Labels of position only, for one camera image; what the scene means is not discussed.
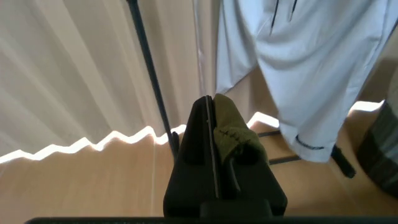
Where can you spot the white laundry basket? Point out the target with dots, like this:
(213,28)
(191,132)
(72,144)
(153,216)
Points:
(379,155)

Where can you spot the beige curtain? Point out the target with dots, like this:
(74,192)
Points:
(77,62)

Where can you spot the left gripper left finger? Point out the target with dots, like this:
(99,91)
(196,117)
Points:
(192,174)

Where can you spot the green garment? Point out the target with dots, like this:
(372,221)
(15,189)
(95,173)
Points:
(230,124)

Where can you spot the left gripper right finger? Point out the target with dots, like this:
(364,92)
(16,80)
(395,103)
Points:
(258,186)

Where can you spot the black clothes rack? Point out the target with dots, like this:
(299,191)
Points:
(146,53)

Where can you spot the pale grey shorts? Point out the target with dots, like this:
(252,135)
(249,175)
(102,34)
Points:
(311,77)

